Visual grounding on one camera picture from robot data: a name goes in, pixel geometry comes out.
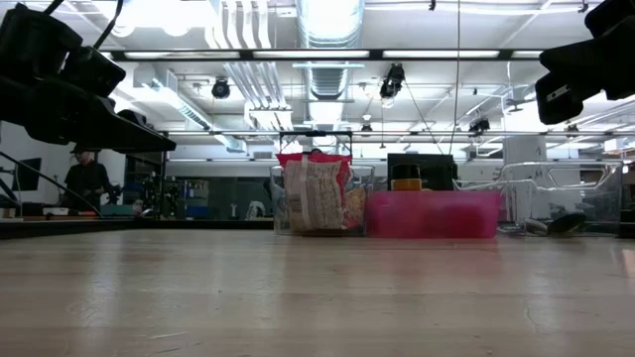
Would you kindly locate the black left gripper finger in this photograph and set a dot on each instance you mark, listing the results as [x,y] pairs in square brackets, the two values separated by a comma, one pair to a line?
[134,115]
[74,119]

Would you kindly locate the red noodle packet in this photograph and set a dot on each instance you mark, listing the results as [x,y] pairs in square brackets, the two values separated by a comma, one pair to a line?
[312,198]

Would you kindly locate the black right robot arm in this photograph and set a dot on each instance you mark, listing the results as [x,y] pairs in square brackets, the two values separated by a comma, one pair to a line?
[615,15]

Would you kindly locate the background black robot arm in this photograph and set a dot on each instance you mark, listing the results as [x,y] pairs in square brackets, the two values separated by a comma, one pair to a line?
[116,193]

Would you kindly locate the person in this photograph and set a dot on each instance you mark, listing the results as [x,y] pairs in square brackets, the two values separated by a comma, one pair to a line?
[87,181]

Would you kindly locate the black ceiling spotlight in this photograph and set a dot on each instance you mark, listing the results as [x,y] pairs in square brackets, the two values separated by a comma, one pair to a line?
[394,77]
[479,125]
[220,88]

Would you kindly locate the teal box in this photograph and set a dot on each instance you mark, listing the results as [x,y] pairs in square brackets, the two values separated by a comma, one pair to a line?
[119,210]

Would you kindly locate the blue storage crates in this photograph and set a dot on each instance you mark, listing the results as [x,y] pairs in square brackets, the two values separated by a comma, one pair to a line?
[197,210]

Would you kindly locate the clear plastic bin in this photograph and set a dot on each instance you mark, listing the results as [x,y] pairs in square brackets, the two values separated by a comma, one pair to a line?
[278,208]
[595,198]

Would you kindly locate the pink plastic bin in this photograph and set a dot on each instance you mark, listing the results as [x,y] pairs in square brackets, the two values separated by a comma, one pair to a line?
[431,213]

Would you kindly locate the black workstation frame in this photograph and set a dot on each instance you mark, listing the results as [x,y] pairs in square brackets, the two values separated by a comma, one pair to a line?
[144,154]

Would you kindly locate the black wall monitor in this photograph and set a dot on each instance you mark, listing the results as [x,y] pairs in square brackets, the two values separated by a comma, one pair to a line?
[29,173]

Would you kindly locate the black aluminium table frame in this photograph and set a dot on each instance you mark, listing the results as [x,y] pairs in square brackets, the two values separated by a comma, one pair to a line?
[149,225]

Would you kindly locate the black background frame stand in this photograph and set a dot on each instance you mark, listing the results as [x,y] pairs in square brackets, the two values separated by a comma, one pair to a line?
[315,133]

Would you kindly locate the silver ceiling air duct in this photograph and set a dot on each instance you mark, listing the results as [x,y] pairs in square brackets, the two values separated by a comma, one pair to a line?
[330,25]

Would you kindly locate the black overhead frame bar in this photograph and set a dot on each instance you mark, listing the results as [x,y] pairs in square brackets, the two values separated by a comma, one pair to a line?
[376,54]

